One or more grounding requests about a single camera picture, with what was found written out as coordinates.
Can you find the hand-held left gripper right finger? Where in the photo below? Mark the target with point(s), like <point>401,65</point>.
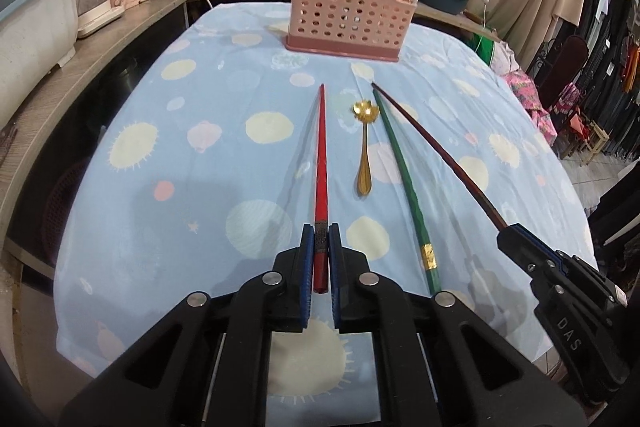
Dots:
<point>335,277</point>

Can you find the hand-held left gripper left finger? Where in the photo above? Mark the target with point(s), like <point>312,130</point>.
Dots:
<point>306,277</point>

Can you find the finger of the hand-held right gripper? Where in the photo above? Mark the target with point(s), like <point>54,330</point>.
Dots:
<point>590,279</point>
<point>525,254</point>

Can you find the dark red chopstick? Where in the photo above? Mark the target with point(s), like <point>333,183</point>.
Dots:
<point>450,159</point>

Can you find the pink perforated utensil basket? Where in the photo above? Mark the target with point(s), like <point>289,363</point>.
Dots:
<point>345,17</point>

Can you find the gold flower spoon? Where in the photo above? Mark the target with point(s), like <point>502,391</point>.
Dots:
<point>364,172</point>

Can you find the green chopstick with gold band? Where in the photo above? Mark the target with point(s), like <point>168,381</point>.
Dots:
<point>407,187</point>

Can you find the small wooden stool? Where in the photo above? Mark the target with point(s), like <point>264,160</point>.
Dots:
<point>595,134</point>

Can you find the blue printed blanket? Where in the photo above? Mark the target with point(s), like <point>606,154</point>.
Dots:
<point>200,187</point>

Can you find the pink floral cloth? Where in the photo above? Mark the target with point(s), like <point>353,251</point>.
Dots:
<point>525,92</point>

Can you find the black metal chair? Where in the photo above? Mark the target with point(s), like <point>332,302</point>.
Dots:
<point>572,57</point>

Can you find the green cloth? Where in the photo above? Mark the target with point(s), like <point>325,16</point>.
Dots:
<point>484,49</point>

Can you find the white plastic tub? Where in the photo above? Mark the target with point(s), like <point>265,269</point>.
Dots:
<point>30,52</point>

